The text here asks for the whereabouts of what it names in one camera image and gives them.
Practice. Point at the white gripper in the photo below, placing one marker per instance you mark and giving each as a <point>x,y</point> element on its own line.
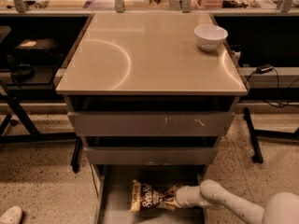
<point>183,196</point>

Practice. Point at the brown sea salt chip bag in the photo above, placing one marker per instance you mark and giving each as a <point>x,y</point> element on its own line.
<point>146,197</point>

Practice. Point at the grey middle drawer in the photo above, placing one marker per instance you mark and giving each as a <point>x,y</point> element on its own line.
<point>150,155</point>

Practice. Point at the grey open bottom drawer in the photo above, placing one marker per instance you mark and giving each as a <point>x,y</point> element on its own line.
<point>116,195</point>

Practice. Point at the grey drawer cabinet with counter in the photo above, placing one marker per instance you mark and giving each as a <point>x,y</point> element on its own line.
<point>149,62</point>

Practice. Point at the grey top drawer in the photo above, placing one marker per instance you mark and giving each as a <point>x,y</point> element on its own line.
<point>95,123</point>

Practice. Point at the black table leg right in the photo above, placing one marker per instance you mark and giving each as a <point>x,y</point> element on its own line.
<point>257,156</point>

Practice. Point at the black power adapter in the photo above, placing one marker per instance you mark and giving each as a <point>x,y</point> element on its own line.
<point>264,68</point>

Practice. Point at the white ceramic bowl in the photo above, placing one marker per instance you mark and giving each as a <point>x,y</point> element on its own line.
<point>209,37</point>

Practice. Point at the white shoe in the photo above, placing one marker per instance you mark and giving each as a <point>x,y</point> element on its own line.
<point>12,216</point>

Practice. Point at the black headphones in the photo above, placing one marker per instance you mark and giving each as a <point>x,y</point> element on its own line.
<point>19,71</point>

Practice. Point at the black box on shelf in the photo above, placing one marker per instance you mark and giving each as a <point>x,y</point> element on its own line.
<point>46,44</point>

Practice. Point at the black table frame left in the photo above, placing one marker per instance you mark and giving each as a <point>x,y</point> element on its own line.
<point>34,135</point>

